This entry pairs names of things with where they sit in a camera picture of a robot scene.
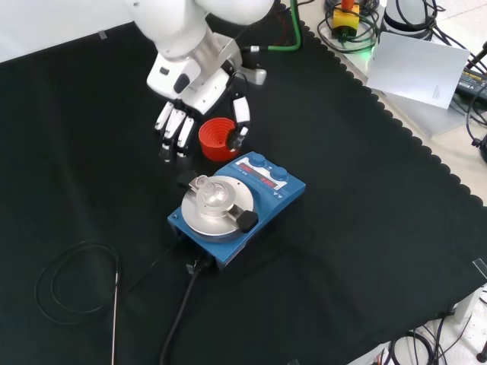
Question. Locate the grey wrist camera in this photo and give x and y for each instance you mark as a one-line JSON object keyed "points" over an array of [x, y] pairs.
{"points": [[256, 76]]}

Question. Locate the white cylindrical base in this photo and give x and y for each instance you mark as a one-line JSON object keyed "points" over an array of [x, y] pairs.
{"points": [[403, 17]]}

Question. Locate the black power adapter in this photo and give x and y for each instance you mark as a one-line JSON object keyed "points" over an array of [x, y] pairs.
{"points": [[472, 81]]}

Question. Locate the pale board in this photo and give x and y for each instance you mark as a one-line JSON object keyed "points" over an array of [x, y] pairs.
{"points": [[411, 68]]}

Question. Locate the black cloth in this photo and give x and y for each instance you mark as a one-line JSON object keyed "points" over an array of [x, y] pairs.
{"points": [[342, 228]]}

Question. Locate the silver round heating block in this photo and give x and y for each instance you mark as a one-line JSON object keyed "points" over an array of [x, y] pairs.
{"points": [[198, 220]]}

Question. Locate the clear round-bottom flask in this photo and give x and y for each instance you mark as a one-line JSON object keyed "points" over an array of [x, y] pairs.
{"points": [[213, 195]]}

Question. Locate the orange ribbed cup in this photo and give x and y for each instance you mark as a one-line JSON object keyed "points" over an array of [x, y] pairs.
{"points": [[215, 150]]}

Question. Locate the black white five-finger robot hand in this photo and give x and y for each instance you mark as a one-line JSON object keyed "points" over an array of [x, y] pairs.
{"points": [[201, 95]]}

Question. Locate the white bench leg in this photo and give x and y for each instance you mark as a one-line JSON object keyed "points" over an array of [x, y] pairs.
{"points": [[470, 304]]}

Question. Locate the grey tape piece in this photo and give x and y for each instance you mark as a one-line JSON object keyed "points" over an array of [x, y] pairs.
{"points": [[480, 267], [102, 35]]}

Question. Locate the yellow stop button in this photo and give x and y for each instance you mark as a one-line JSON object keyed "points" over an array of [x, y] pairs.
{"points": [[346, 21]]}

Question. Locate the heater with blue base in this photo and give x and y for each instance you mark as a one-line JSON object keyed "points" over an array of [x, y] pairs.
{"points": [[293, 190]]}

